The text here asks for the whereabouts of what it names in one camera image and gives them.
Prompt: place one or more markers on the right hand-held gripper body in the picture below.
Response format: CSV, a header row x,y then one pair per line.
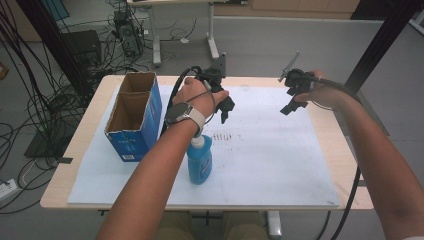
x,y
298,81

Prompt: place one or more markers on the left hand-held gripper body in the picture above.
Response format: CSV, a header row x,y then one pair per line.
x,y
213,78

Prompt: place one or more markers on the blue liquid bottle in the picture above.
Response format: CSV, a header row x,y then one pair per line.
x,y
200,160

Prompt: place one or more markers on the blue cardboard box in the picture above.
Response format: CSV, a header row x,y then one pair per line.
x,y
140,116

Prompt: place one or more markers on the person's right hand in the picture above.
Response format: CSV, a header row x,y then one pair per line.
x,y
323,95

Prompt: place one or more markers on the person's left hand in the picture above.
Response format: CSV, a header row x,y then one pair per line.
x,y
196,95

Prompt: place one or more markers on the white table mat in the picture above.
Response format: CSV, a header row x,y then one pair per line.
x,y
260,160

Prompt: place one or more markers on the light wooden table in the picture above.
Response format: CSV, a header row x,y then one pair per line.
x,y
343,160

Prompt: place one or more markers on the black computer tower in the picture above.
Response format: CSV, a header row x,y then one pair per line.
x,y
128,33

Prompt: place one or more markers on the person's legs in khaki trousers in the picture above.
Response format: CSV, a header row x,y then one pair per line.
x,y
213,226

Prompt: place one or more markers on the white table leg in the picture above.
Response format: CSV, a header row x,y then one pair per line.
x,y
274,225

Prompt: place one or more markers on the black box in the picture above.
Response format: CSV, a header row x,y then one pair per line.
x,y
83,46

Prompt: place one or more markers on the white power strip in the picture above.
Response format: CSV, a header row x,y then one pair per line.
x,y
7,190

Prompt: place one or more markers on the white desk frame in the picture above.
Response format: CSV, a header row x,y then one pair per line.
x,y
210,36

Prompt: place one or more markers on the black metal post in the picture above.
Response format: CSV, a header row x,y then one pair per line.
x,y
383,43
50,43

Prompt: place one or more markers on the black floor base plate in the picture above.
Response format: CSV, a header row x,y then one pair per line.
x,y
40,146

